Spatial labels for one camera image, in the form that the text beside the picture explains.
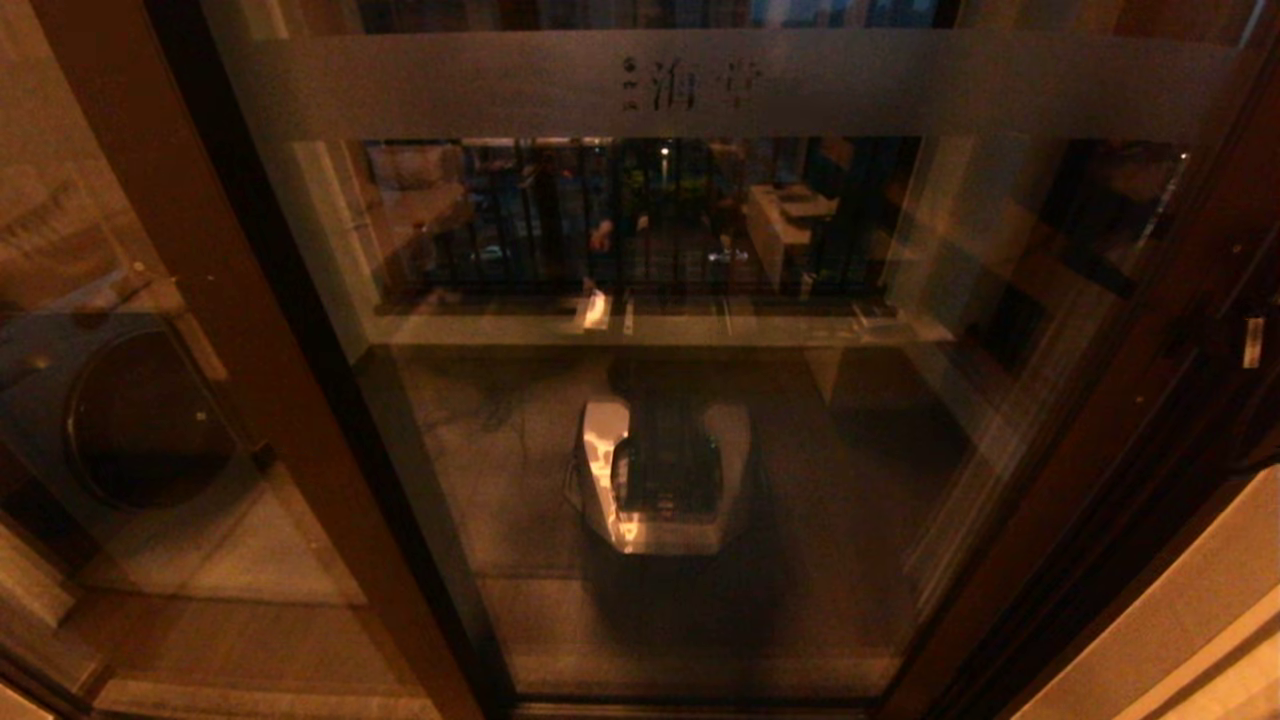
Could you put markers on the brown framed sliding glass door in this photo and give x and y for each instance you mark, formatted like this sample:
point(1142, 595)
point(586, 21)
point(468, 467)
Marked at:
point(700, 85)

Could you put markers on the black balcony railing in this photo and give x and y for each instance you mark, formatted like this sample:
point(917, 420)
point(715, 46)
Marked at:
point(640, 220)

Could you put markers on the brown framed fixed glass panel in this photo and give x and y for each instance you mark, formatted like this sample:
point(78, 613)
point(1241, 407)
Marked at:
point(250, 300)

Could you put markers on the dark brown door jamb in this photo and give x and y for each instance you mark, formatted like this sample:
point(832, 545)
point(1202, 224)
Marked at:
point(1130, 580)

